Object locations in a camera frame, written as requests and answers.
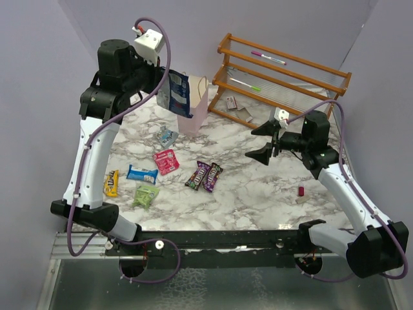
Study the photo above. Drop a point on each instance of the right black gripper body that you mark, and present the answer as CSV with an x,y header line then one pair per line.
x,y
289,140

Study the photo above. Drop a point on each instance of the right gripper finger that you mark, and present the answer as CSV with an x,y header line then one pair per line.
x,y
262,155
266,129

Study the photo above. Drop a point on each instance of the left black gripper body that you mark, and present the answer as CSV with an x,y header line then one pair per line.
x,y
147,77

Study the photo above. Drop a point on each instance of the blue Burts chips bag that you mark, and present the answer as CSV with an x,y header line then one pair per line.
x,y
174,94

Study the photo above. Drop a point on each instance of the pink paper bag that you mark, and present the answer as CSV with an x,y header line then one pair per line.
x,y
198,106

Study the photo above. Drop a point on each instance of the purple m&m's packet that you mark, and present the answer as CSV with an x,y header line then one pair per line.
x,y
197,177
211,177

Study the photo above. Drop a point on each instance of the pink snack packet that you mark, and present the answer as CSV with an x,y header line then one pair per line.
x,y
166,161

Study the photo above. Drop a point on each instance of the blue white snack bar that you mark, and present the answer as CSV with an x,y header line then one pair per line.
x,y
140,174

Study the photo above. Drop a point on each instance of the yellow m&m's packet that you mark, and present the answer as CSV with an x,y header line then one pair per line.
x,y
110,187

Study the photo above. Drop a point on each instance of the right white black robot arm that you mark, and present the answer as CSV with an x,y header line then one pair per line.
x,y
378,244

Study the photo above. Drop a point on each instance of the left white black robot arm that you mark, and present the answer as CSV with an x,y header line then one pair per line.
x,y
122,73

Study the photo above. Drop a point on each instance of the green tipped white pen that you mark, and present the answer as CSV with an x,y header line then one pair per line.
x,y
257,89

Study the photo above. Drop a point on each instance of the wooden shelf rack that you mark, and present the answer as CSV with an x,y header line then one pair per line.
x,y
295,87

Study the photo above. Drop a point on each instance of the small red white box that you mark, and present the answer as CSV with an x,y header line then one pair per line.
x,y
231,103

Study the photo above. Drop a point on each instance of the small red cylinder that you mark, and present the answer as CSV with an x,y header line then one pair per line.
x,y
301,191

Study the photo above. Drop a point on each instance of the small beige block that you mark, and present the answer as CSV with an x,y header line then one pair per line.
x,y
302,199

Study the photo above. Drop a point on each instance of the grey blue snack packet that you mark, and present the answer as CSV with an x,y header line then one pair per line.
x,y
166,137

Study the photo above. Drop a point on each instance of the pink marker pen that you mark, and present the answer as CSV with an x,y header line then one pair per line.
x,y
258,54

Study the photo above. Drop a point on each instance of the green snack packet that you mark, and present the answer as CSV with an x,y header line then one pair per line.
x,y
144,195

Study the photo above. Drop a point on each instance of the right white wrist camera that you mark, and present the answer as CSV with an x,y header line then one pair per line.
x,y
279,117

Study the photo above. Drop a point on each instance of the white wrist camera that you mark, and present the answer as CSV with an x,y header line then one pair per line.
x,y
148,44
279,117

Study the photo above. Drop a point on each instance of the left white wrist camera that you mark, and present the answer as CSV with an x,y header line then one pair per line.
x,y
148,44

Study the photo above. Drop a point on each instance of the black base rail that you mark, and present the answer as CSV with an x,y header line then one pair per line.
x,y
217,249

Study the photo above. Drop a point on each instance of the aluminium frame rail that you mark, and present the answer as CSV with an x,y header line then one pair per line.
x,y
94,250

